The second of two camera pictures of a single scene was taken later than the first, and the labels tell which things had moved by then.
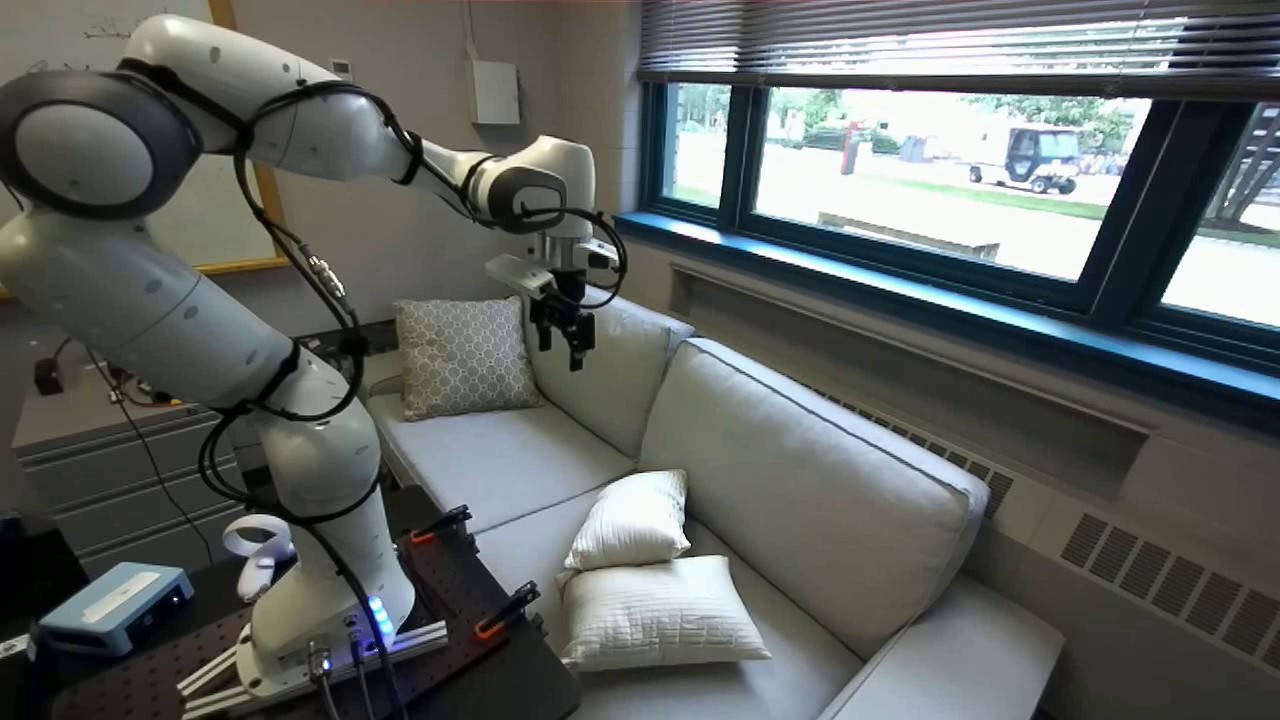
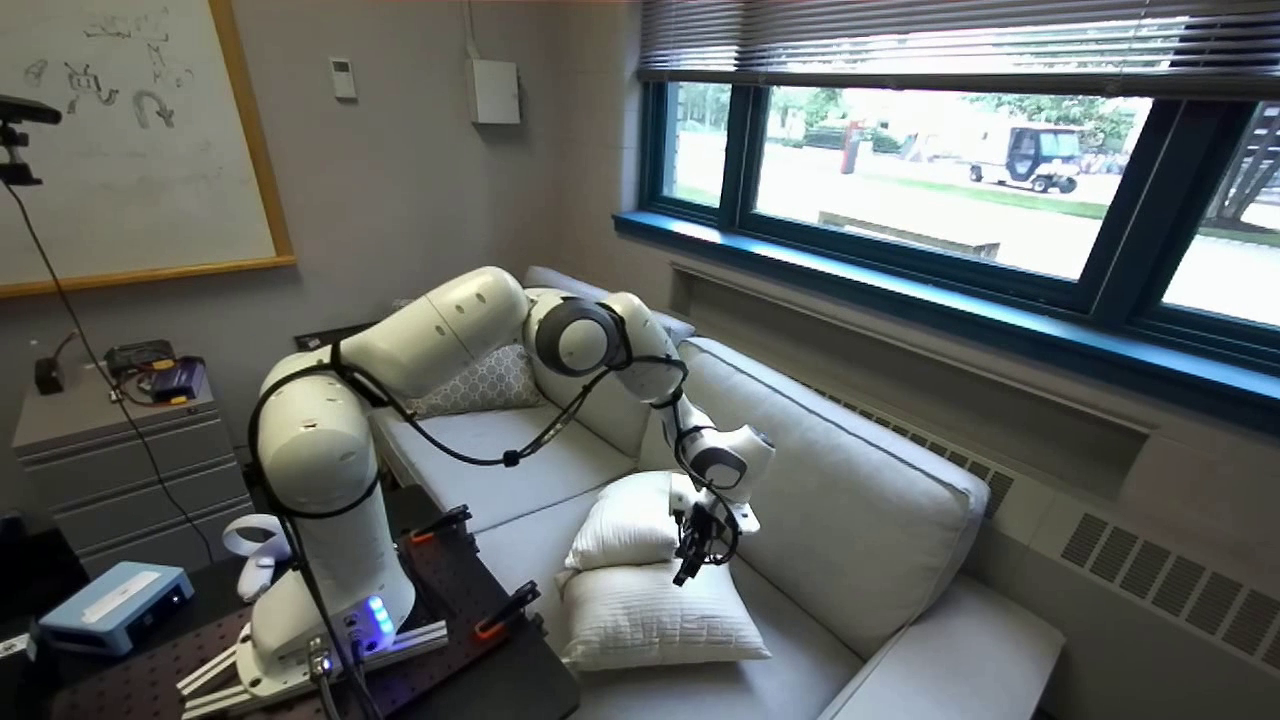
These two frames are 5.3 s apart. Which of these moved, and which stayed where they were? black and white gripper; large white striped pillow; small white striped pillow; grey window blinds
Moved: black and white gripper
Stayed: small white striped pillow; grey window blinds; large white striped pillow
